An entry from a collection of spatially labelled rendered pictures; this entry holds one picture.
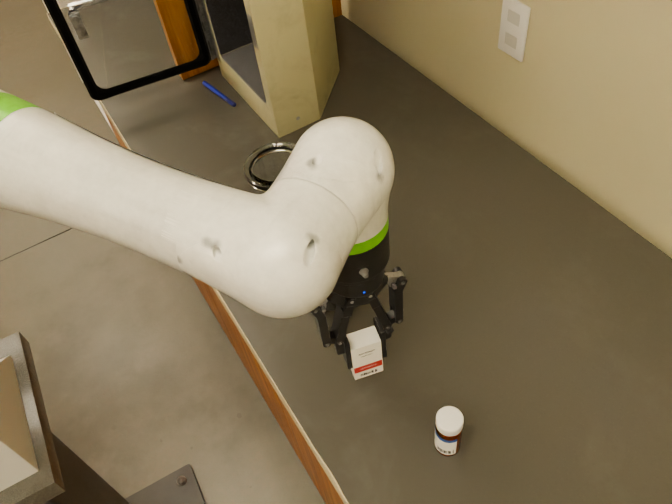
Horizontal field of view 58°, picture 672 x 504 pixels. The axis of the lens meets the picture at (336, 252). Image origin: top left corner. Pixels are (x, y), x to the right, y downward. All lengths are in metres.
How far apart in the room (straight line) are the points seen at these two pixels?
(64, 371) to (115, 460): 0.43
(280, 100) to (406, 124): 0.29
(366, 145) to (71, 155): 0.28
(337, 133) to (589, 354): 0.61
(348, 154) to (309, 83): 0.81
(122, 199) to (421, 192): 0.77
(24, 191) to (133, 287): 1.86
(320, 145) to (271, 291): 0.16
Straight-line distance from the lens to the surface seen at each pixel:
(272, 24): 1.29
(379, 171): 0.61
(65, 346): 2.47
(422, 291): 1.09
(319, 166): 0.58
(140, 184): 0.60
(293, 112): 1.40
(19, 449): 1.05
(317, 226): 0.54
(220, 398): 2.12
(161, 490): 2.04
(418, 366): 1.01
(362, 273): 0.70
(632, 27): 1.12
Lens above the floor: 1.82
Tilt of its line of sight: 50 degrees down
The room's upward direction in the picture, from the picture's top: 9 degrees counter-clockwise
